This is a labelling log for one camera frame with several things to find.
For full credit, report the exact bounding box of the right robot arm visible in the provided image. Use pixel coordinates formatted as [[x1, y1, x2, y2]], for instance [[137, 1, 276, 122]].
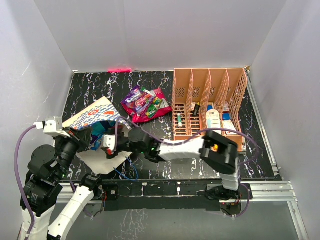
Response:
[[102, 127, 241, 201]]

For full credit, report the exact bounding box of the pink plastic file organizer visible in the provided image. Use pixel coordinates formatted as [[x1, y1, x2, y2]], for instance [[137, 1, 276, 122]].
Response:
[[171, 68, 248, 152]]

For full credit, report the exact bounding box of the pink snack bag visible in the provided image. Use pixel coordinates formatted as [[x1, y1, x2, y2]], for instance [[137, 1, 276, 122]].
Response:
[[121, 85, 172, 124]]

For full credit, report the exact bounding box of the blue plastic case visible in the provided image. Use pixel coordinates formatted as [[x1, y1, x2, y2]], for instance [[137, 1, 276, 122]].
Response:
[[222, 112, 232, 121]]

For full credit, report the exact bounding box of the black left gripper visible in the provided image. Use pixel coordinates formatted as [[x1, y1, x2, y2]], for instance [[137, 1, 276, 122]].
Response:
[[54, 125, 94, 179]]

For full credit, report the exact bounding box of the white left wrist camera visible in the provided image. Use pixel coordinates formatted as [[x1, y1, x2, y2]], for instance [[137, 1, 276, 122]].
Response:
[[33, 116, 71, 138]]

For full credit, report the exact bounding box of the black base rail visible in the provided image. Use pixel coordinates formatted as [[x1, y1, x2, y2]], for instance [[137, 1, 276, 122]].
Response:
[[102, 179, 222, 211]]

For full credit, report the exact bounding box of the purple Fox's candy bag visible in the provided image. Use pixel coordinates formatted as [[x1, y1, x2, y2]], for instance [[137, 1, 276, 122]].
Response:
[[121, 85, 155, 116]]

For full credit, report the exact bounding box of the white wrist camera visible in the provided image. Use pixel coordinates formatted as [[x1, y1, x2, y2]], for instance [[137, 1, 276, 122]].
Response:
[[33, 116, 71, 138], [101, 135, 117, 155]]

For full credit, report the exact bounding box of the blue bag handle string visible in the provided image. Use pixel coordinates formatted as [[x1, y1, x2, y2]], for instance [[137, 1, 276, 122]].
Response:
[[113, 157, 140, 181]]

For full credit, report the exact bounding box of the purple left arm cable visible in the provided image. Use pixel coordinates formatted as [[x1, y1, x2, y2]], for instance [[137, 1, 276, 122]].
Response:
[[13, 124, 46, 240]]

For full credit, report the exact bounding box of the white round tape roll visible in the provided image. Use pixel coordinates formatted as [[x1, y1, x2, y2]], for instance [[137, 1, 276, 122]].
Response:
[[205, 109, 222, 129]]

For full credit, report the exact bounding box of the green white glue stick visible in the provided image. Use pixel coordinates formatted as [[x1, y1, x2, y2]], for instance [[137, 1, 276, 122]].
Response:
[[177, 113, 182, 123]]

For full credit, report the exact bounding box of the red white small box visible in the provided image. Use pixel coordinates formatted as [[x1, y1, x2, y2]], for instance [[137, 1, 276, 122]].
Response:
[[223, 101, 230, 113]]

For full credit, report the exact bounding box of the blue snack bag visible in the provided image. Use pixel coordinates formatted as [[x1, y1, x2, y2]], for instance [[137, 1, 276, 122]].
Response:
[[90, 120, 111, 151]]

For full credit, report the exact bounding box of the black marker pen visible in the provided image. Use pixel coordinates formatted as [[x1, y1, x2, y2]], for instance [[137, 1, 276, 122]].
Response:
[[192, 102, 201, 117]]

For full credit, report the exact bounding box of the green Fox's candy bag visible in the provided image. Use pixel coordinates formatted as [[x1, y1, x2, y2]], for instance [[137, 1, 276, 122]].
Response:
[[142, 87, 163, 119]]

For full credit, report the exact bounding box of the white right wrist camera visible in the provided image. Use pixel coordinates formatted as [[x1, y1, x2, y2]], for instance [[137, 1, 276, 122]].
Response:
[[101, 135, 117, 155]]

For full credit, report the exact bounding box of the blue checkered paper bag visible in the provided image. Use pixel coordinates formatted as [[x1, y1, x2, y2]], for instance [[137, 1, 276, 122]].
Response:
[[63, 96, 132, 175]]

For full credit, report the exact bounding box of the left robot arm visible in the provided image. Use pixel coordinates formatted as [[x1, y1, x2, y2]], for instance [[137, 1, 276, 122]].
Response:
[[18, 127, 104, 240]]

